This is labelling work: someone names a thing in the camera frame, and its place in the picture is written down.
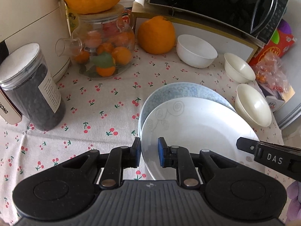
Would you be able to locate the tan paper envelope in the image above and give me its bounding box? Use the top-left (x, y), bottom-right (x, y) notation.
top-left (279, 85), bottom-right (295, 103)

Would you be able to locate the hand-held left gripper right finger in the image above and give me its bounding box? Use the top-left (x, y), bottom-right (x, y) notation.
top-left (158, 137), bottom-right (233, 189)

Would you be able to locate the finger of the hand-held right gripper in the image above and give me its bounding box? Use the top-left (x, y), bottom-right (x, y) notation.
top-left (236, 137), bottom-right (301, 182)

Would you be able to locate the clear jar with dark contents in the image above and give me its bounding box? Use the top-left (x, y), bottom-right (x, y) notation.
top-left (0, 43), bottom-right (67, 131)

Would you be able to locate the blue and white carton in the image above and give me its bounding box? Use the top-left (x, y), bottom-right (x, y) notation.
top-left (266, 85), bottom-right (295, 113)

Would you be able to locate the yellow printed packet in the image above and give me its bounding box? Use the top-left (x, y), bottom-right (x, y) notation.
top-left (65, 3), bottom-right (79, 29)

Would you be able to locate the pile of small oranges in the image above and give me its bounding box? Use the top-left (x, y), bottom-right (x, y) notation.
top-left (75, 22), bottom-right (134, 78)

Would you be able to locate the person's right hand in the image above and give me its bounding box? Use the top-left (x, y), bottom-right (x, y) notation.
top-left (286, 181), bottom-right (301, 217)

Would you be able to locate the white air fryer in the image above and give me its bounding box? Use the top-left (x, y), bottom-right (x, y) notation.
top-left (0, 0), bottom-right (72, 125)

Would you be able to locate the white swirl-pattern plate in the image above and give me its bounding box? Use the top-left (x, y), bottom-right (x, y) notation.
top-left (141, 97), bottom-right (260, 180)

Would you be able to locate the cherry print tablecloth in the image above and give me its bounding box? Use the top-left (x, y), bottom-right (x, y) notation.
top-left (0, 45), bottom-right (290, 217)

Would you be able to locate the white refrigerator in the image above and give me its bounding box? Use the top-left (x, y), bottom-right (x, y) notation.
top-left (274, 0), bottom-right (301, 130)

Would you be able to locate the black microwave oven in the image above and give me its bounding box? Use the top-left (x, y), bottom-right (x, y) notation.
top-left (147, 0), bottom-right (289, 45)

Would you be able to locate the red cardboard box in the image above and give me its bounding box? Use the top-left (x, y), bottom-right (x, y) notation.
top-left (248, 31), bottom-right (297, 69)

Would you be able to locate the white round bowl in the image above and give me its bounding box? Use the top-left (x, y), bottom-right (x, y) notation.
top-left (176, 34), bottom-right (218, 69)

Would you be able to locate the cream bowl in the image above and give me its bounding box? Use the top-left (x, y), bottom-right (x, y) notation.
top-left (235, 84), bottom-right (272, 127)
top-left (224, 52), bottom-right (256, 83)

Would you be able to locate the glass teapot with wooden lid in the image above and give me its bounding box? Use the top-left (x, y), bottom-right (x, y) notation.
top-left (55, 3), bottom-right (135, 79)

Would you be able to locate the clear bag of orange snacks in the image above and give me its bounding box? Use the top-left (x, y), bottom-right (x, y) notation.
top-left (254, 52), bottom-right (294, 95)

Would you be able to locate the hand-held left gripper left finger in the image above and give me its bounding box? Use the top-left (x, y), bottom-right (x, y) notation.
top-left (71, 137), bottom-right (142, 190)

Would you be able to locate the blue patterned plate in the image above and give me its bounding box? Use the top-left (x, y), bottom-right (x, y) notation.
top-left (138, 82), bottom-right (237, 146)

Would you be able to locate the white gold-framed board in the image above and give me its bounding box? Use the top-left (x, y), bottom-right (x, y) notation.
top-left (131, 11), bottom-right (260, 64)

